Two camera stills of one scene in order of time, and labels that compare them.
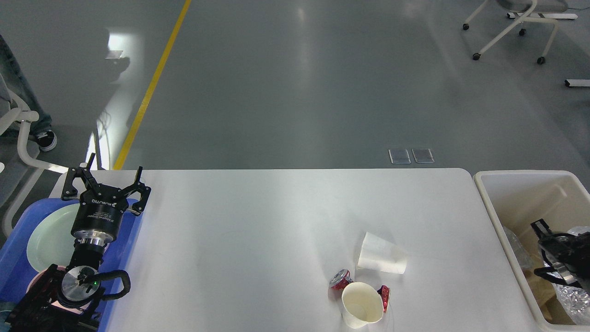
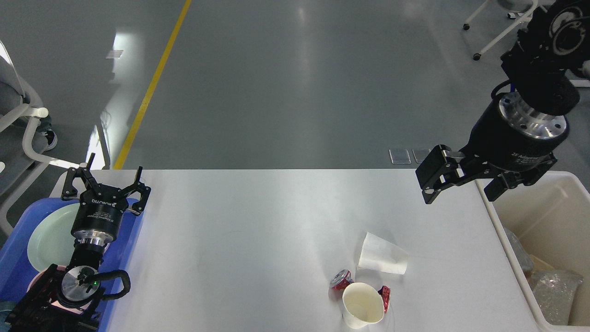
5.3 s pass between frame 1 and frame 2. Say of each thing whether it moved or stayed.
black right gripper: moved
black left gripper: stayed
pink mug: stayed
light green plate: stayed
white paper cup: stayed
